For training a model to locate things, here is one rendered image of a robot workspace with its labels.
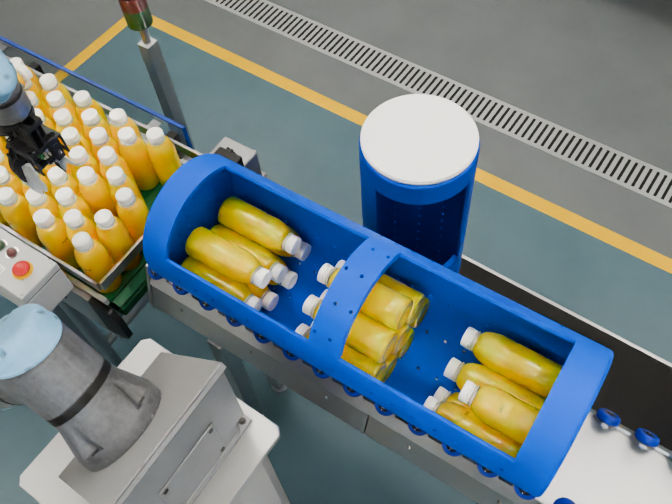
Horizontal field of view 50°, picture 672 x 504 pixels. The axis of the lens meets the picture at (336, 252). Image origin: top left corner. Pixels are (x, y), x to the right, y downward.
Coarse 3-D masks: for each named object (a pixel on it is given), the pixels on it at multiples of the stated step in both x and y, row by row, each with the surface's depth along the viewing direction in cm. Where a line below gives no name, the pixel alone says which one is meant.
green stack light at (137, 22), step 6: (144, 12) 172; (150, 12) 175; (126, 18) 173; (132, 18) 172; (138, 18) 172; (144, 18) 173; (150, 18) 175; (132, 24) 174; (138, 24) 173; (144, 24) 174; (150, 24) 176; (138, 30) 175
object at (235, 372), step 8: (216, 344) 188; (216, 352) 192; (224, 352) 190; (216, 360) 199; (224, 360) 194; (232, 360) 197; (240, 360) 202; (232, 368) 199; (240, 368) 204; (232, 376) 203; (240, 376) 207; (232, 384) 211; (240, 384) 210; (248, 384) 215; (240, 392) 213; (248, 392) 218; (248, 400) 221; (256, 400) 227; (256, 408) 231
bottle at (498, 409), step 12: (480, 396) 124; (492, 396) 123; (504, 396) 123; (480, 408) 123; (492, 408) 122; (504, 408) 122; (516, 408) 121; (528, 408) 122; (492, 420) 122; (504, 420) 121; (516, 420) 121; (528, 420) 120; (504, 432) 122; (516, 432) 121; (528, 432) 120
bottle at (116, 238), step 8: (96, 224) 157; (112, 224) 157; (120, 224) 158; (96, 232) 158; (104, 232) 157; (112, 232) 157; (120, 232) 158; (128, 232) 162; (104, 240) 158; (112, 240) 158; (120, 240) 159; (128, 240) 162; (112, 248) 160; (120, 248) 161; (128, 248) 163; (112, 256) 163; (120, 256) 163; (136, 256) 167; (136, 264) 169
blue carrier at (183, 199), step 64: (192, 192) 139; (256, 192) 158; (320, 256) 156; (384, 256) 129; (256, 320) 135; (320, 320) 127; (448, 320) 146; (512, 320) 137; (384, 384) 125; (448, 384) 143; (576, 384) 113
